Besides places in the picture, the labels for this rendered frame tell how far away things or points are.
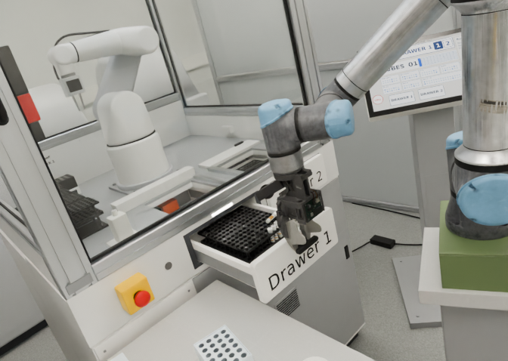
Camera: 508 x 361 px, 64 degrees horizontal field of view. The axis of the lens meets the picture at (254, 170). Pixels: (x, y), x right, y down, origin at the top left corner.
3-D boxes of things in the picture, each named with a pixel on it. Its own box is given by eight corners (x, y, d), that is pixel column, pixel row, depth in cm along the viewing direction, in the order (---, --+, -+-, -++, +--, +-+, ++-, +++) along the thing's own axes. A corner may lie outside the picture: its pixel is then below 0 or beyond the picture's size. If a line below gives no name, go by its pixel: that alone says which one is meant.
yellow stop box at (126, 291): (156, 300, 102) (147, 276, 100) (131, 317, 98) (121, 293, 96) (147, 293, 106) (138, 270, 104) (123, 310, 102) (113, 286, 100)
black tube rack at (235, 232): (297, 238, 114) (292, 218, 112) (252, 273, 104) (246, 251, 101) (246, 223, 130) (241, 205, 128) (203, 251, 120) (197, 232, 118)
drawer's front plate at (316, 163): (327, 180, 149) (322, 153, 145) (274, 217, 132) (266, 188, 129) (323, 180, 150) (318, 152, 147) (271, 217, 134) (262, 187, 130)
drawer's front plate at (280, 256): (339, 242, 110) (331, 206, 107) (264, 305, 94) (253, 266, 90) (333, 240, 112) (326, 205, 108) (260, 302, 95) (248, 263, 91)
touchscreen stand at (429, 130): (522, 320, 170) (519, 82, 135) (410, 328, 180) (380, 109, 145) (480, 253, 216) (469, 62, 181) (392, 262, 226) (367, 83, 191)
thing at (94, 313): (339, 174, 156) (332, 140, 151) (90, 348, 97) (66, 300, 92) (200, 155, 227) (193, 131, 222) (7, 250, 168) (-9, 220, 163)
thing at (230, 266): (329, 239, 110) (324, 219, 108) (263, 293, 95) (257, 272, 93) (236, 212, 140) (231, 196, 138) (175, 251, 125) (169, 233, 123)
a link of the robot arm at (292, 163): (260, 156, 89) (285, 143, 94) (265, 174, 91) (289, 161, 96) (285, 158, 84) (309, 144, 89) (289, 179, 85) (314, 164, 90)
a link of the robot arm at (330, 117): (352, 88, 86) (302, 97, 90) (346, 103, 77) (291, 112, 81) (357, 123, 89) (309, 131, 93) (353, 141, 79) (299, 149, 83)
